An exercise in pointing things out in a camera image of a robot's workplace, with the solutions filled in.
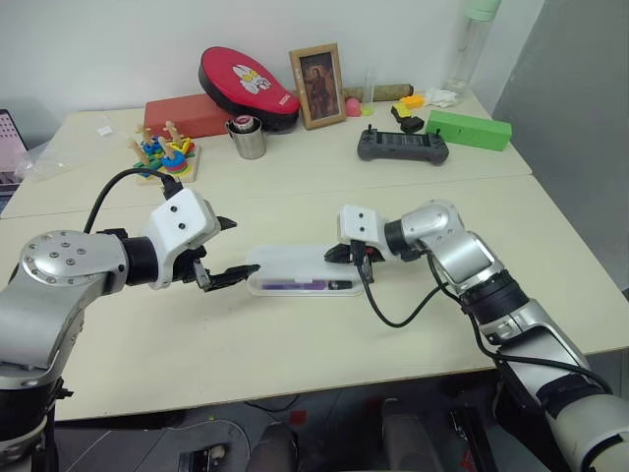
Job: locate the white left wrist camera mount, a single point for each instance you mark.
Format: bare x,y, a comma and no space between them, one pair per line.
182,221

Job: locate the red black boxing pad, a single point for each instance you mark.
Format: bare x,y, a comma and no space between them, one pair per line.
241,83

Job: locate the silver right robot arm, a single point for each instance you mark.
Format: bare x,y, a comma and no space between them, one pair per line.
472,265

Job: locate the black yellow small device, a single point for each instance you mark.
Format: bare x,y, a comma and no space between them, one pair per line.
410,123

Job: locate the open laptop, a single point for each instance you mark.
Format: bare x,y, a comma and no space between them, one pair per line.
10,152

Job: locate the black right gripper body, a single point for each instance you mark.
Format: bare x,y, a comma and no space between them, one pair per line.
363,254

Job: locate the wooden colourful stacking toy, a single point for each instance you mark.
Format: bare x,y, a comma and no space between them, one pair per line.
164,157

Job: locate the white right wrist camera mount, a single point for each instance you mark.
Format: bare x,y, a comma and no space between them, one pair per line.
363,226

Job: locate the small clear labelled bag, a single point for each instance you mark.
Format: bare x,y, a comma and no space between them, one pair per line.
105,129

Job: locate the yellow-green small disc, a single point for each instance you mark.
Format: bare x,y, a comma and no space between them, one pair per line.
368,111

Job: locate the clear plastic bag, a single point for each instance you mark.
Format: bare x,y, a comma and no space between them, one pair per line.
44,162

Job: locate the purple highlighter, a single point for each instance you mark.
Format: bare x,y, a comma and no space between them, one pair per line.
290,285

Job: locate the brown rolled mat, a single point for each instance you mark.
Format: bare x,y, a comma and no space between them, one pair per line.
390,90

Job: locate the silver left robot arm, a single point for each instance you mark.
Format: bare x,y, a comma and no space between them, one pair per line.
54,285

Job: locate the green rectangular block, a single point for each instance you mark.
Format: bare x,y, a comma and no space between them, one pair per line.
469,130

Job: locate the white plastic pencil case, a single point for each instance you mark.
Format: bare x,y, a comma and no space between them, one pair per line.
295,263

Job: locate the white crumpled tissue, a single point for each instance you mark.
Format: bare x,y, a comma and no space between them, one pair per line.
442,97

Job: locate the grey handheld game controller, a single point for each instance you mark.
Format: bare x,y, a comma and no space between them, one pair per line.
403,146

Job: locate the wooden picture frame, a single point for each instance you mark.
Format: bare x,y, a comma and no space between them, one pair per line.
318,86

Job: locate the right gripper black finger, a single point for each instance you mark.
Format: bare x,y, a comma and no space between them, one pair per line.
341,249
339,258

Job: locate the clear bottle green lid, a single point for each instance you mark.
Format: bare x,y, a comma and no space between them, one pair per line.
467,49

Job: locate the clear plastic tube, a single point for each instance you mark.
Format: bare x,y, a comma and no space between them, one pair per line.
369,86

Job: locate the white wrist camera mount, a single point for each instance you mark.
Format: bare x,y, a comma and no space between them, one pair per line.
363,226
182,221

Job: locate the stainless steel cup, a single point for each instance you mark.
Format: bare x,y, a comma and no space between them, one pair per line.
250,145

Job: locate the pink small toy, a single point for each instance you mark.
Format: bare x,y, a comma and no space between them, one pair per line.
354,108

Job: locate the yellow toy brick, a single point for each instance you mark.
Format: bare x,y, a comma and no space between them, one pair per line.
412,101

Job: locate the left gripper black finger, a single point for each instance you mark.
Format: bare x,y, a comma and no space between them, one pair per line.
227,223
231,277

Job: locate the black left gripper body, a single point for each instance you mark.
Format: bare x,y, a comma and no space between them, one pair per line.
189,268

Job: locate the red rectangular box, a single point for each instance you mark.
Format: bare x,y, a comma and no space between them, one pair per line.
177,115

